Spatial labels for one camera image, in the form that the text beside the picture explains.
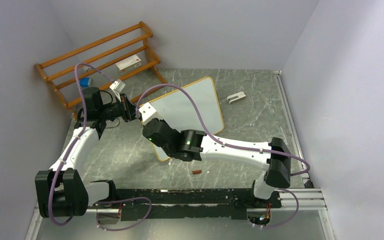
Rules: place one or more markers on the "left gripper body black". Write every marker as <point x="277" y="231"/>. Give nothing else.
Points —
<point x="125" y="107"/>

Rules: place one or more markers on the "yellow framed whiteboard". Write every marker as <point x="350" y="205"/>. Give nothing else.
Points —
<point x="191" y="107"/>

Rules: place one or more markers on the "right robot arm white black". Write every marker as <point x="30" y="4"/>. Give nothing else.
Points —
<point x="272" y="158"/>

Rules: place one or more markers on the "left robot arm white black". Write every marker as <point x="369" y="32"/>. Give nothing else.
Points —
<point x="60" y="190"/>

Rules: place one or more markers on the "white whiteboard eraser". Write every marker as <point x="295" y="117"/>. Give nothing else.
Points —
<point x="236" y="97"/>

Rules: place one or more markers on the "white red box on rack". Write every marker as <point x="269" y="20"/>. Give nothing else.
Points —
<point x="128" y="64"/>

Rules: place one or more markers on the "blue small object on rack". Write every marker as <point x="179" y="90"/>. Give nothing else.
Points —
<point x="85" y="82"/>

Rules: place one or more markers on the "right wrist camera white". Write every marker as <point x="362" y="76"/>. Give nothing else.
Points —
<point x="148" y="112"/>

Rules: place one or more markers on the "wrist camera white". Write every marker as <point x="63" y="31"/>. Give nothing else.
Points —
<point x="117" y="86"/>
<point x="148" y="112"/>

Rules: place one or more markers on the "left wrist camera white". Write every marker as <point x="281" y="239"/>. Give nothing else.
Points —
<point x="117" y="86"/>

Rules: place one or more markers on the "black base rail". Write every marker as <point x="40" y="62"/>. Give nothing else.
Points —
<point x="233" y="203"/>

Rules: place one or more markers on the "aluminium frame rail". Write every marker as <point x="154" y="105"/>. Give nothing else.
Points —
<point x="309" y="199"/>

